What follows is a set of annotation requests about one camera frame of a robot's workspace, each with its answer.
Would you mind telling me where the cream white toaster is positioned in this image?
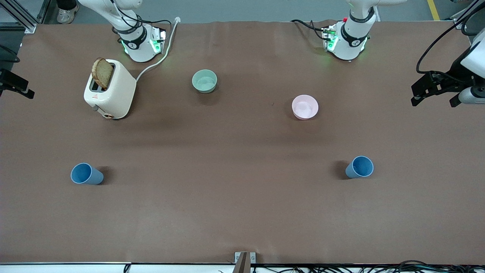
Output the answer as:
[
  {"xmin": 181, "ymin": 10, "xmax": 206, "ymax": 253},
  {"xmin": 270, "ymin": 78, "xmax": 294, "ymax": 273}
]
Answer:
[{"xmin": 83, "ymin": 59, "xmax": 137, "ymax": 120}]

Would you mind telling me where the blue plastic cup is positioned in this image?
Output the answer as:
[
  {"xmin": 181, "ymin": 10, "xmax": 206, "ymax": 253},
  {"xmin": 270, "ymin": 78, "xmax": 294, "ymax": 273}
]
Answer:
[
  {"xmin": 70, "ymin": 163, "xmax": 104, "ymax": 185},
  {"xmin": 345, "ymin": 155, "xmax": 374, "ymax": 179}
]

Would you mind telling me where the metal camera bracket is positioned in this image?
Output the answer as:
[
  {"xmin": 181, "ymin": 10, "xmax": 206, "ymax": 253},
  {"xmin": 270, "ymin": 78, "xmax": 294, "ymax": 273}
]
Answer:
[{"xmin": 232, "ymin": 251, "xmax": 257, "ymax": 273}]

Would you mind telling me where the brown table cover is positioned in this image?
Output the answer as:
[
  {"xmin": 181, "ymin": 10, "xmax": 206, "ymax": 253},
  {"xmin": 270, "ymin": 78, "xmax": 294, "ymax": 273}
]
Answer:
[{"xmin": 0, "ymin": 20, "xmax": 485, "ymax": 265}]

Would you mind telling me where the control box with green light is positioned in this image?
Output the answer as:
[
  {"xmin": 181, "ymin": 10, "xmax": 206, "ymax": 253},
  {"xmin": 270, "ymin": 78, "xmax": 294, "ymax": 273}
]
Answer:
[
  {"xmin": 322, "ymin": 24, "xmax": 338, "ymax": 52},
  {"xmin": 149, "ymin": 28, "xmax": 167, "ymax": 54}
]

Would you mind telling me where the black base cable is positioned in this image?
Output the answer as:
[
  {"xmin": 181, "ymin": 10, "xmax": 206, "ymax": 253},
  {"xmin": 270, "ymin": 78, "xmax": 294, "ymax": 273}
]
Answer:
[
  {"xmin": 291, "ymin": 19, "xmax": 327, "ymax": 41},
  {"xmin": 138, "ymin": 18, "xmax": 173, "ymax": 31}
]

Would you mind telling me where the pink bowl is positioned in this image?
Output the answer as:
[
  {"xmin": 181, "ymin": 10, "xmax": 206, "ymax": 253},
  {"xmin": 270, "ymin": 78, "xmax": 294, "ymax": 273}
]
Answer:
[{"xmin": 291, "ymin": 94, "xmax": 319, "ymax": 121}]

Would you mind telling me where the black cable bundle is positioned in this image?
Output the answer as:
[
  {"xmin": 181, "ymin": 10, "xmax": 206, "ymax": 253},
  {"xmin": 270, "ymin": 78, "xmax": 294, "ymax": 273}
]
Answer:
[{"xmin": 250, "ymin": 260, "xmax": 485, "ymax": 273}]

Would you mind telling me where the white sneaker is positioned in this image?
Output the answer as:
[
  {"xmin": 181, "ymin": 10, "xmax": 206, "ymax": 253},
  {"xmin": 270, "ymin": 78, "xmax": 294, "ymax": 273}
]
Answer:
[{"xmin": 57, "ymin": 4, "xmax": 80, "ymax": 24}]

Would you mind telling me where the brown bread slice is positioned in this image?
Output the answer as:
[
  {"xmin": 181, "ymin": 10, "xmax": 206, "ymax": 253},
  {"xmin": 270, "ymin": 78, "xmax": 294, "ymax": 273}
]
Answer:
[{"xmin": 92, "ymin": 57, "xmax": 114, "ymax": 90}]

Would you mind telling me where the mint green bowl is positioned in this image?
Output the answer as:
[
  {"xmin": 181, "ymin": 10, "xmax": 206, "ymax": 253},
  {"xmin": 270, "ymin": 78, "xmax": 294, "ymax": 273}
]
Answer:
[{"xmin": 191, "ymin": 69, "xmax": 218, "ymax": 94}]

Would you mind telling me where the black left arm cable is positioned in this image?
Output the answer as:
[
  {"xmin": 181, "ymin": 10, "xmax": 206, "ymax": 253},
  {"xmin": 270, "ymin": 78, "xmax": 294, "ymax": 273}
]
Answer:
[{"xmin": 416, "ymin": 0, "xmax": 485, "ymax": 75}]

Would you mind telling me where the aluminium frame profile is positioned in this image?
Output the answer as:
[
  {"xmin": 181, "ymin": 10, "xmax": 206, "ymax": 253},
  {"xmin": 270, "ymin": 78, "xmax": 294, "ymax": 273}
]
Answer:
[
  {"xmin": 451, "ymin": 0, "xmax": 479, "ymax": 30},
  {"xmin": 0, "ymin": 0, "xmax": 52, "ymax": 34}
]

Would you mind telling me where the white toaster power cable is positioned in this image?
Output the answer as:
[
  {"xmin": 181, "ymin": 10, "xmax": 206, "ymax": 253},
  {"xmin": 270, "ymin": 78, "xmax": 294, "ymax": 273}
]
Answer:
[{"xmin": 135, "ymin": 17, "xmax": 181, "ymax": 82}]

